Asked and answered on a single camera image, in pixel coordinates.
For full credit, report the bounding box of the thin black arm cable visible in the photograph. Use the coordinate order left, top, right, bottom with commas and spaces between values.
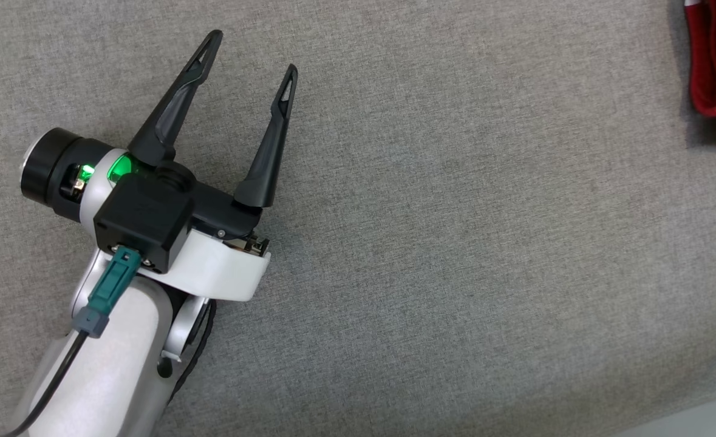
166, 299, 217, 404

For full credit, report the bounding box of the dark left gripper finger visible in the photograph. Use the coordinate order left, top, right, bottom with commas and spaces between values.
233, 64, 299, 209
127, 29, 224, 169

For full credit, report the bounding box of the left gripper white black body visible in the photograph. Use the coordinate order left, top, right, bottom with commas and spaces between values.
21, 126, 271, 303

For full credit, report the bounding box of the black cable with teal plug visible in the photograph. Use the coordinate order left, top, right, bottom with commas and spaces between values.
0, 245, 143, 437

